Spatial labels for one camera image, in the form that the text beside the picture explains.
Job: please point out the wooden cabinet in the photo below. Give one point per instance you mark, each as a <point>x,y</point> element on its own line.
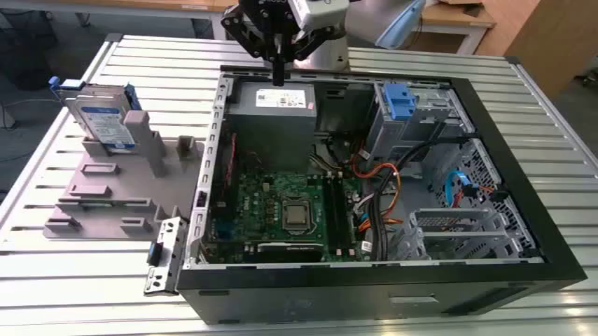
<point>551,35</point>

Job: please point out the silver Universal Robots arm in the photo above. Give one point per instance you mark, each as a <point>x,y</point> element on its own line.
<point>327,52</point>

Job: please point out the grey plastic parts rack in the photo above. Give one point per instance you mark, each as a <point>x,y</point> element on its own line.
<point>135,189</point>

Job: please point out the metal disk bay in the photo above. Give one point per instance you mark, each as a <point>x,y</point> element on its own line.
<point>467,235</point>

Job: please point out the metal expansion slot latch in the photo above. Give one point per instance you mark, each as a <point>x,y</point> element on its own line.
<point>169,231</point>

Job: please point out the black RAM slot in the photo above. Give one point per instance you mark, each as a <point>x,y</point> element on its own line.
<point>331,210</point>
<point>343,213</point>

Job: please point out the black open PC case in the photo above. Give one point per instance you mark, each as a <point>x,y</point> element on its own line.
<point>327,297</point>

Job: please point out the black graphics card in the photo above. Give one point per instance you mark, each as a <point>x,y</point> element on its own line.
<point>284,252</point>

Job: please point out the blue drive bay latch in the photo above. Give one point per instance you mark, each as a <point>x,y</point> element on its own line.
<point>399,101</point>

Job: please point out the black CPU socket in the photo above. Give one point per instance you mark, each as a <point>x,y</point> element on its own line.
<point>299,199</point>

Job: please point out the silver CPU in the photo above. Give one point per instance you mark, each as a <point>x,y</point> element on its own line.
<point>295,215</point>

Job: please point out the metal optical drive cage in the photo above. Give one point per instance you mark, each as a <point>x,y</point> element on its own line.
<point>411,129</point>

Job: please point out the long desk white legs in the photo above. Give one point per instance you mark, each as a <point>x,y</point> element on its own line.
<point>149,5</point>

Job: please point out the wooden desk white frame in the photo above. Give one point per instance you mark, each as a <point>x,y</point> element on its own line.
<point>459,19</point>

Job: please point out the green motherboard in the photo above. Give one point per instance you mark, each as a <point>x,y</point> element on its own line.
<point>252,196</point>

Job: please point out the grey power supply unit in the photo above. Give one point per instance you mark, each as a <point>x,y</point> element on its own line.
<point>271,133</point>

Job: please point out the hard disk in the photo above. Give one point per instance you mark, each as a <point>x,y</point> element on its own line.
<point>104,122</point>

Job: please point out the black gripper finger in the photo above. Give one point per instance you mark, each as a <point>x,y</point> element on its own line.
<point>309,45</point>
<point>247,42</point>

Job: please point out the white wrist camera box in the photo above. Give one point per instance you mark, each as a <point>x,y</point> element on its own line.
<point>317,14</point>

